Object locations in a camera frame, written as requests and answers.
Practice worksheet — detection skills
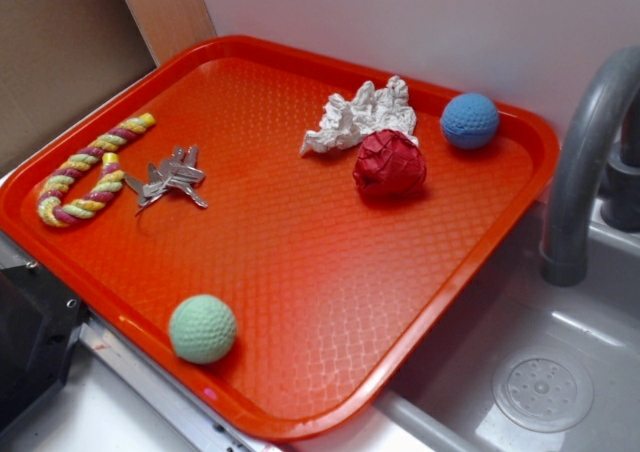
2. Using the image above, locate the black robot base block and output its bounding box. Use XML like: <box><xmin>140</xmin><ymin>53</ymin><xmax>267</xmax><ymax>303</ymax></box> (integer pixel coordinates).
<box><xmin>1</xmin><ymin>262</ymin><xmax>87</xmax><ymax>436</ymax></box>

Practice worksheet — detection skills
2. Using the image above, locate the crumpled white paper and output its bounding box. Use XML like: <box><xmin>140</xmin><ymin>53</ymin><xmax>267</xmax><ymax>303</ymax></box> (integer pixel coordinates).
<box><xmin>299</xmin><ymin>76</ymin><xmax>419</xmax><ymax>156</ymax></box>

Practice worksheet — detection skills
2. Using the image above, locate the orange plastic tray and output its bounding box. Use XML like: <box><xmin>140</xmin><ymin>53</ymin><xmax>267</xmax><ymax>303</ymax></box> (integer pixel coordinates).
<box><xmin>1</xmin><ymin>37</ymin><xmax>559</xmax><ymax>442</ymax></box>

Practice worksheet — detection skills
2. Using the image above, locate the crumpled red paper ball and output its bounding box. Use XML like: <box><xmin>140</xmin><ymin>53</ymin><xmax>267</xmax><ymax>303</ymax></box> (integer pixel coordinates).
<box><xmin>352</xmin><ymin>129</ymin><xmax>427</xmax><ymax>196</ymax></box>

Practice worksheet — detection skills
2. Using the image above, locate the silver metal clip pile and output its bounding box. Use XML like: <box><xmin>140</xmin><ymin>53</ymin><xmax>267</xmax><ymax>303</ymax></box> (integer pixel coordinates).
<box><xmin>124</xmin><ymin>145</ymin><xmax>208</xmax><ymax>216</ymax></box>

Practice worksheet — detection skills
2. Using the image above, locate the green foam golf ball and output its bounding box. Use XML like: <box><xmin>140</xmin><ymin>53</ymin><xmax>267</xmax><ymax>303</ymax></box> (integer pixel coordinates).
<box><xmin>169</xmin><ymin>294</ymin><xmax>237</xmax><ymax>365</ymax></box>

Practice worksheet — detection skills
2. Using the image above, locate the blue foam golf ball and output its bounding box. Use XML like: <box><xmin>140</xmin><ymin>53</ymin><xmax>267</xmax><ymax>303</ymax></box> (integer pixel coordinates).
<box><xmin>440</xmin><ymin>93</ymin><xmax>500</xmax><ymax>150</ymax></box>

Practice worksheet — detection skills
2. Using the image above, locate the grey toy faucet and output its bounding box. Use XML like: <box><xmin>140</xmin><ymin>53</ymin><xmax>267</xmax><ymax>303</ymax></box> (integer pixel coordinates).
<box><xmin>540</xmin><ymin>46</ymin><xmax>639</xmax><ymax>286</ymax></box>

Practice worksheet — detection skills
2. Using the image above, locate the grey toy sink basin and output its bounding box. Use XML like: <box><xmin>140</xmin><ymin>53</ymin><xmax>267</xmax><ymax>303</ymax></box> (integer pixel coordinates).
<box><xmin>374</xmin><ymin>191</ymin><xmax>640</xmax><ymax>452</ymax></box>

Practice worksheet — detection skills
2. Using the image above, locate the light wooden board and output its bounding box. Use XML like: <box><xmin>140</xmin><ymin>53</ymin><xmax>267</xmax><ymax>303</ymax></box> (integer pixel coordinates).
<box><xmin>125</xmin><ymin>0</ymin><xmax>217</xmax><ymax>66</ymax></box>

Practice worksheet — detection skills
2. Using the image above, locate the brown cardboard panel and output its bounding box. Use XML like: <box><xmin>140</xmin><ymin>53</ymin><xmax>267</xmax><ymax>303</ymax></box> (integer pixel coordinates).
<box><xmin>1</xmin><ymin>0</ymin><xmax>155</xmax><ymax>173</ymax></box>

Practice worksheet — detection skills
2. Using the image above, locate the multicolour twisted rope toy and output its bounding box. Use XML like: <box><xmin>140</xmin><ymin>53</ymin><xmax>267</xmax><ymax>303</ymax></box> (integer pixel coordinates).
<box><xmin>36</xmin><ymin>113</ymin><xmax>156</xmax><ymax>228</ymax></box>

